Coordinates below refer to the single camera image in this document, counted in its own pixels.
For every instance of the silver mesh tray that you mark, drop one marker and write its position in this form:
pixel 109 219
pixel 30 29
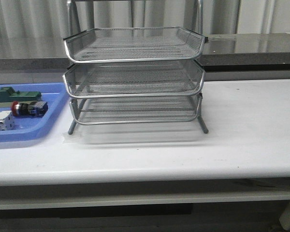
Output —
pixel 129 79
pixel 135 46
pixel 120 110

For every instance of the red emergency stop button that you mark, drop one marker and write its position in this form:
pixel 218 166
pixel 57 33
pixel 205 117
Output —
pixel 33 109

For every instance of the blue plastic tray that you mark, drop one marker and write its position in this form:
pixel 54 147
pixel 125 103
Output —
pixel 30 128

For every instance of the dark grey back counter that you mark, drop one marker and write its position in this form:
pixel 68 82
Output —
pixel 222 52

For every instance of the white circuit breaker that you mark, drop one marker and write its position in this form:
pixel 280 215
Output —
pixel 7 121

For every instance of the green terminal block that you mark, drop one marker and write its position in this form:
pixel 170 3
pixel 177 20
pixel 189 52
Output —
pixel 8 94

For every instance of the silver metal rack frame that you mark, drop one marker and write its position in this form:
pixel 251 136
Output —
pixel 72 17

